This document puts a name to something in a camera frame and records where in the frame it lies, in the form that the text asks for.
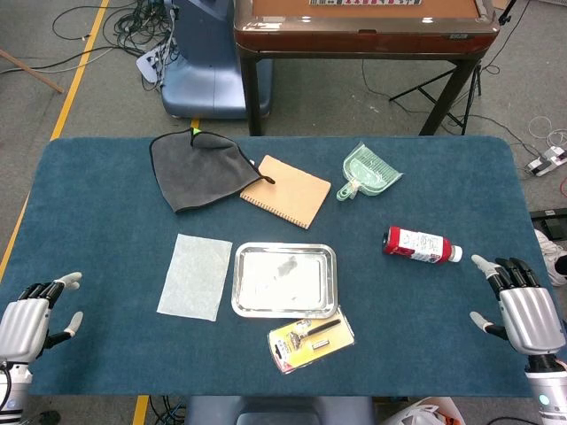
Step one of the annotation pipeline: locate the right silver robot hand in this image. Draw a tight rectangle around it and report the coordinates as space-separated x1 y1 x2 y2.
469 253 567 359

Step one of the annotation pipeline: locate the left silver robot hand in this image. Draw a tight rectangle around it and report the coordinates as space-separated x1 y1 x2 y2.
0 271 84 362

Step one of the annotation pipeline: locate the white paper sheet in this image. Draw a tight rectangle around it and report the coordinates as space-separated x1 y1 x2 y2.
156 233 234 323

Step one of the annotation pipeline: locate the silver metal tray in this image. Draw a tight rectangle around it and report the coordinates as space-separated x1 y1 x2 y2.
230 241 338 320

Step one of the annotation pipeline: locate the white shoe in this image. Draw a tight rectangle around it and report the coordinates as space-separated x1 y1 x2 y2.
533 228 567 287

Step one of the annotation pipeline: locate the black floor pedal box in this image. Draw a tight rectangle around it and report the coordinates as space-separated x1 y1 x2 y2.
529 206 567 243

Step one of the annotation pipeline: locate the red labelled drink bottle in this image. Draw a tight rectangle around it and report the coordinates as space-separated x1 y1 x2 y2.
381 226 464 266

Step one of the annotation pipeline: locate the blue felt table cover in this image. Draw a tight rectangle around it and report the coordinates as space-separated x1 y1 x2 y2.
0 135 550 398

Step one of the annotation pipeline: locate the white red power strip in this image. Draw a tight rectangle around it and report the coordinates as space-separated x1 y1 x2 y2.
525 145 567 178

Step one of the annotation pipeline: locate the green plastic dustpan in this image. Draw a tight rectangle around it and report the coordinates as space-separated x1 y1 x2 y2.
335 142 404 205

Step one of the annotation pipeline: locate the packaged razor yellow card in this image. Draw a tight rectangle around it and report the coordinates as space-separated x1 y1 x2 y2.
267 305 356 375

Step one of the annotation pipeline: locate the grey microfibre cloth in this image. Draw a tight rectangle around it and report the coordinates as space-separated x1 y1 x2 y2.
149 127 276 215

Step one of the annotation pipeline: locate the wooden stick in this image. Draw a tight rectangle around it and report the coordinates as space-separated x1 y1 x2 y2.
0 48 66 95

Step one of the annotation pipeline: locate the tan spiral notebook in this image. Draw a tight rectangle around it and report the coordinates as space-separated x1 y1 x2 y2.
239 154 332 231

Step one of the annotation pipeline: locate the grey blue robot torso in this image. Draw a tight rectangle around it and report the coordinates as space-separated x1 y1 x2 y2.
183 395 377 425

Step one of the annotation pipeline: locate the white power strip with plugs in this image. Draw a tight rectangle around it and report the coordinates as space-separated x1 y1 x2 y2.
136 43 172 85

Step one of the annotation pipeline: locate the blue grey machine base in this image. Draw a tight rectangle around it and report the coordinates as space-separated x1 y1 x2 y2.
160 0 274 120

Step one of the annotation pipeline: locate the brown mahjong table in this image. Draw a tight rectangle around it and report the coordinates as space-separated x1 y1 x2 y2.
233 0 501 137

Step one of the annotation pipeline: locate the white coiled cable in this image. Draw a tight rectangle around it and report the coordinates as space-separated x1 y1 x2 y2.
527 115 567 150

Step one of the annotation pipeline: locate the black floor cable tangle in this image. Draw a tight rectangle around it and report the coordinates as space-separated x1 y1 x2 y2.
51 0 178 58

